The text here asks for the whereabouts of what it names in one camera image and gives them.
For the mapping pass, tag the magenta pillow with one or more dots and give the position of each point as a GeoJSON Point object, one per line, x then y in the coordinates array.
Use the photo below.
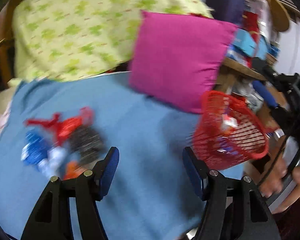
{"type": "Point", "coordinates": [176, 58]}

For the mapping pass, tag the wooden table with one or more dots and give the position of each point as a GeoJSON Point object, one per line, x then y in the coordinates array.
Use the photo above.
{"type": "Point", "coordinates": [230, 71]}

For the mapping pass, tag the white blue wrapper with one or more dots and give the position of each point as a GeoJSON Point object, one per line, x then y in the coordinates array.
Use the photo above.
{"type": "Point", "coordinates": [50, 166]}

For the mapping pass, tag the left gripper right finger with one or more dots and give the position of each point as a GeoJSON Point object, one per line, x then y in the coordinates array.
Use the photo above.
{"type": "Point", "coordinates": [234, 208]}

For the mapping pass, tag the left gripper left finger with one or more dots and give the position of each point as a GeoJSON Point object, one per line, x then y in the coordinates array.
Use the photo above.
{"type": "Point", "coordinates": [50, 217]}

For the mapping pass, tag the red white carton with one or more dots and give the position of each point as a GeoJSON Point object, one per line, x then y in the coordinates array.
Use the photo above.
{"type": "Point", "coordinates": [229, 124]}

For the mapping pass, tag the light blue cardboard box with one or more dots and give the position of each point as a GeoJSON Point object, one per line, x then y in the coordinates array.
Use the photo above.
{"type": "Point", "coordinates": [244, 42]}

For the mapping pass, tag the blue bed sheet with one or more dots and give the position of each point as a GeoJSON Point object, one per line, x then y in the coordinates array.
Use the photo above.
{"type": "Point", "coordinates": [151, 196]}

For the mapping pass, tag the red plastic bag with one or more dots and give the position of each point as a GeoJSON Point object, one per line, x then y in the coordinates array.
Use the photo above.
{"type": "Point", "coordinates": [62, 129]}

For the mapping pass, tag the black plastic bag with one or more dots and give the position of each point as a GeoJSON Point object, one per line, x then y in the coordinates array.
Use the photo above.
{"type": "Point", "coordinates": [86, 141]}

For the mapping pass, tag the green clover patterned quilt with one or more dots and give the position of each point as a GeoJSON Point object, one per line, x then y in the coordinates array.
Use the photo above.
{"type": "Point", "coordinates": [67, 40]}

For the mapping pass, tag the navy blue cushion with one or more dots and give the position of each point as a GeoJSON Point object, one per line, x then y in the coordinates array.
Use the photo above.
{"type": "Point", "coordinates": [227, 10]}

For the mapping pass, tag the blue plastic bag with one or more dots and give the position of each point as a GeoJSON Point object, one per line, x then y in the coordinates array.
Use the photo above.
{"type": "Point", "coordinates": [36, 148]}

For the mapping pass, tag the orange trash piece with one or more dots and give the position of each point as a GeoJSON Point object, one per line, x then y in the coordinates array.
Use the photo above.
{"type": "Point", "coordinates": [73, 170]}

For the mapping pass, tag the red plastic mesh basket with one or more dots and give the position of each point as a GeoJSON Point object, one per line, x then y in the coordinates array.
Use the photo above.
{"type": "Point", "coordinates": [221, 151]}

